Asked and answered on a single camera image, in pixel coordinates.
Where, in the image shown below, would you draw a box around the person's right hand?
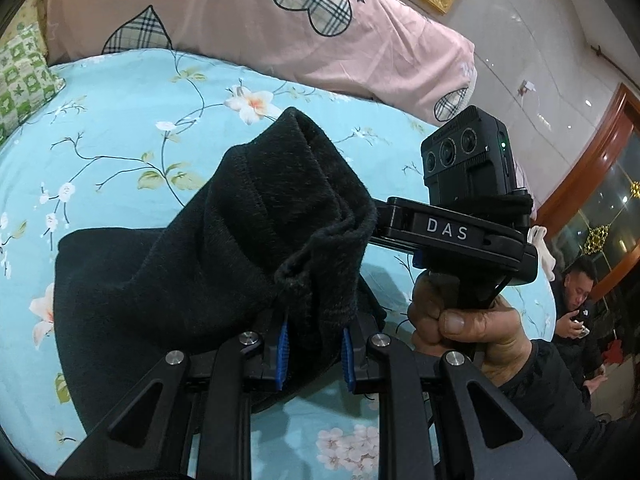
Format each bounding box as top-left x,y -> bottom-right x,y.
407,274 -> 533,388

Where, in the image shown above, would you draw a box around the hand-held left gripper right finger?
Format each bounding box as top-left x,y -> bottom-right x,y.
341,316 -> 578,480

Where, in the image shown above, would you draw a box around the person's right forearm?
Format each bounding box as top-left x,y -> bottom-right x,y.
497,340 -> 640,480

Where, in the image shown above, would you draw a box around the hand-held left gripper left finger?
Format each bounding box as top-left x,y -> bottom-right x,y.
55,310 -> 292,480

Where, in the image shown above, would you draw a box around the black pants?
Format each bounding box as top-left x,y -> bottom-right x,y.
54,106 -> 388,433

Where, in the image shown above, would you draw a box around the dark curtain rod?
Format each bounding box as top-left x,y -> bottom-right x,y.
589,44 -> 640,88

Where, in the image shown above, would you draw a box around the green checkered pillow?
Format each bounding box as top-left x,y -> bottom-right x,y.
0,25 -> 66,146

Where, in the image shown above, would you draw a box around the blue floral bed sheet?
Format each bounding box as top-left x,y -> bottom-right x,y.
0,49 -> 558,480

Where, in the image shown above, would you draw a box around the pink plaid-heart pillow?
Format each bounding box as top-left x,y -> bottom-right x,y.
40,0 -> 477,123

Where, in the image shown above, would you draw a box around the white cloth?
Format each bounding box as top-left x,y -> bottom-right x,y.
529,225 -> 557,282

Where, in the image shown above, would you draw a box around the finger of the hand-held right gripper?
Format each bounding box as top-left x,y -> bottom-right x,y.
366,232 -> 422,267

